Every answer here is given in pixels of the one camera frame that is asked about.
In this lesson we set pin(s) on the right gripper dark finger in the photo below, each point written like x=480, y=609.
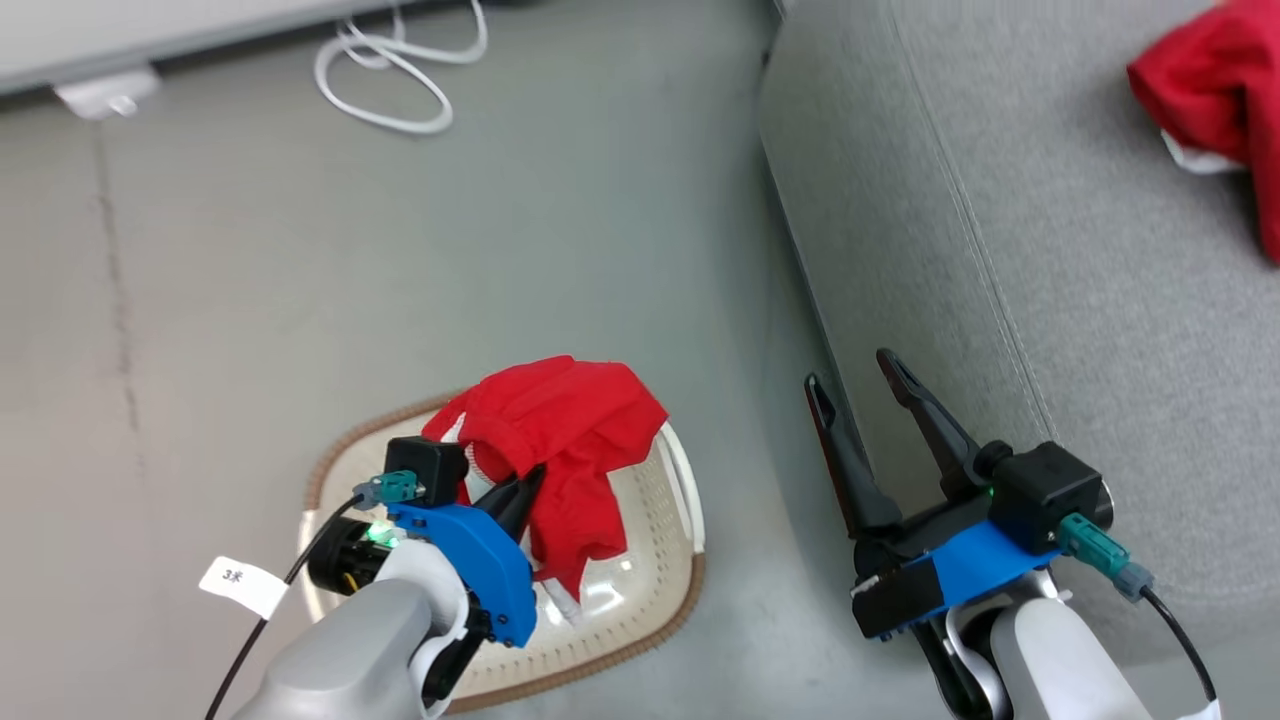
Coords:
x=935, y=425
x=850, y=470

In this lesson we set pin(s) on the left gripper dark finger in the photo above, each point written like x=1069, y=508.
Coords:
x=525, y=505
x=500, y=498

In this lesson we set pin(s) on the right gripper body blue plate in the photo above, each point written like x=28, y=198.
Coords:
x=940, y=575

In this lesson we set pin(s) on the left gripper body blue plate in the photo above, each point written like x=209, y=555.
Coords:
x=480, y=560

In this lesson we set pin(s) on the red garment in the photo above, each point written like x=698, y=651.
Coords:
x=570, y=430
x=1215, y=75

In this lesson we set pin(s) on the grey fabric sofa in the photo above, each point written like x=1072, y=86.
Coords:
x=1050, y=250

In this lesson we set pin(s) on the beige perforated laundry basket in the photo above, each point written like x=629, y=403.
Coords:
x=620, y=620

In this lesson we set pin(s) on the white power adapter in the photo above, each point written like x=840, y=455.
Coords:
x=105, y=92

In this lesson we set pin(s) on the large white partition panel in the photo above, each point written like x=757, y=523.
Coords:
x=150, y=25

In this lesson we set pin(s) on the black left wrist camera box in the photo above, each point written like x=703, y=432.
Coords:
x=425, y=468

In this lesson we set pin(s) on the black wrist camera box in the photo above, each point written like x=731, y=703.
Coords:
x=1045, y=490
x=425, y=468

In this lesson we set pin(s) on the teal left camera plug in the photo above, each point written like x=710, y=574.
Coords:
x=390, y=489

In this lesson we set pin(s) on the teal camera plug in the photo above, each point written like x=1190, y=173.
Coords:
x=390, y=489
x=1100, y=552

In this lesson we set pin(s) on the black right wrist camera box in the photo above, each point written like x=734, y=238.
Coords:
x=1045, y=490

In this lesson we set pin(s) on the teal right camera plug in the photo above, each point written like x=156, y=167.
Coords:
x=1100, y=552

